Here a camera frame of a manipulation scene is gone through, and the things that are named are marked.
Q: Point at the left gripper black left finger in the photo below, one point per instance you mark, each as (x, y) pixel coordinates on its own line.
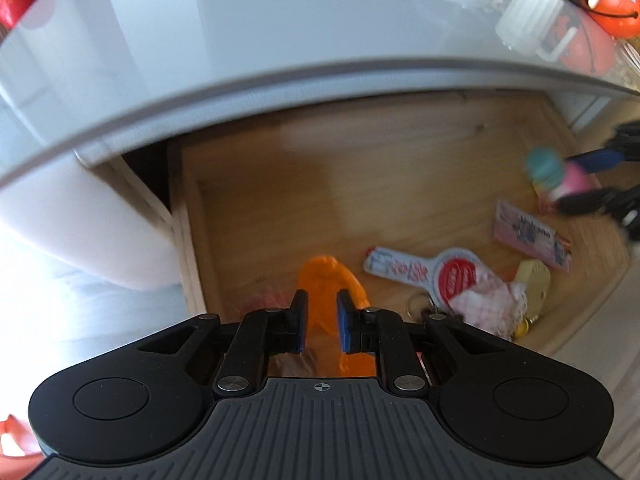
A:
(262, 334)

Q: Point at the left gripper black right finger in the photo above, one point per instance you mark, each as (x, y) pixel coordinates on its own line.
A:
(383, 334)

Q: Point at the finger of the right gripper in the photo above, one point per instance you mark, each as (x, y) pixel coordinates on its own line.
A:
(602, 160)
(612, 201)

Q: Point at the pink and teal toy figure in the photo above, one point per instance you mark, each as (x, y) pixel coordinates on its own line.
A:
(553, 177)

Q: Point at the orange plastic shell half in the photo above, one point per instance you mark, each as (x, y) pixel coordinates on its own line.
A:
(322, 277)

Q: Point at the pink snack packet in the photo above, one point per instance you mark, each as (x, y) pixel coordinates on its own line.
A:
(526, 234)

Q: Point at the red white paddle tag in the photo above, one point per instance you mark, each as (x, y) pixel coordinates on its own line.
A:
(444, 276)

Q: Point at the pink white cloth pouch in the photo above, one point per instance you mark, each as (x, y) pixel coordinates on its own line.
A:
(494, 306)

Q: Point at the wooden drawer white front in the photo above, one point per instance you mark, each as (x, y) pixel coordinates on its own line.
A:
(253, 200)

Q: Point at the yellow keychain case with bell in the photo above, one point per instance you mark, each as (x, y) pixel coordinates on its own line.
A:
(536, 277)

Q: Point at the orange pumpkin bucket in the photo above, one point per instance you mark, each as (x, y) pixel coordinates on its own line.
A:
(619, 18)

